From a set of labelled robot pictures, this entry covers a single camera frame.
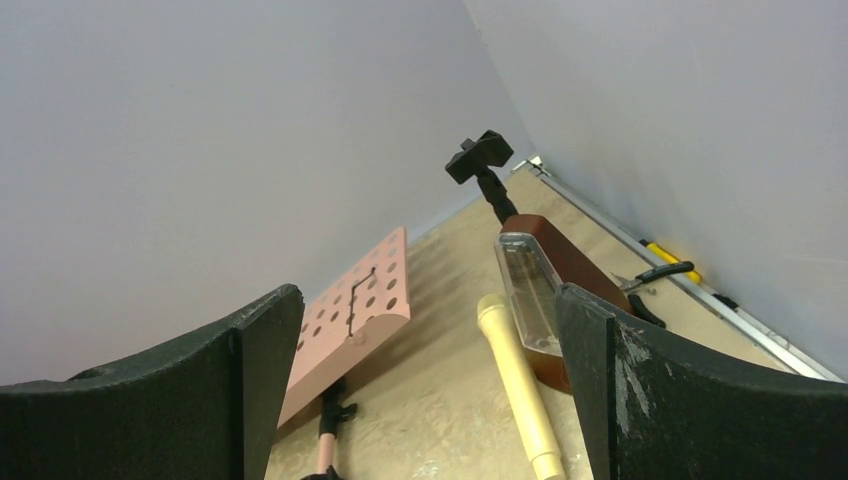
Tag aluminium frame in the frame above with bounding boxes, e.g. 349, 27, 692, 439
510, 156, 844, 383

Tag clear metronome cover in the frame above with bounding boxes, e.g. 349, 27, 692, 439
495, 232, 562, 357

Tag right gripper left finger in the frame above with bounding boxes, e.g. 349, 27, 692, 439
1, 284, 305, 479

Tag black pliers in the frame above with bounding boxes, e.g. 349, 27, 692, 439
612, 261, 701, 329

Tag cream microphone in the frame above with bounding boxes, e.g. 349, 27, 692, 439
477, 294, 566, 480

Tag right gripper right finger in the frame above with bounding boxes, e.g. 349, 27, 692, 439
555, 284, 847, 479

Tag black microphone stand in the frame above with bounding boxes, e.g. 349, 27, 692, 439
445, 130, 518, 224

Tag brown metronome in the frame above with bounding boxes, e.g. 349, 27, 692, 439
498, 214, 634, 394

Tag pink tripod music stand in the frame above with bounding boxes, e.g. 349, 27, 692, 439
278, 227, 411, 479

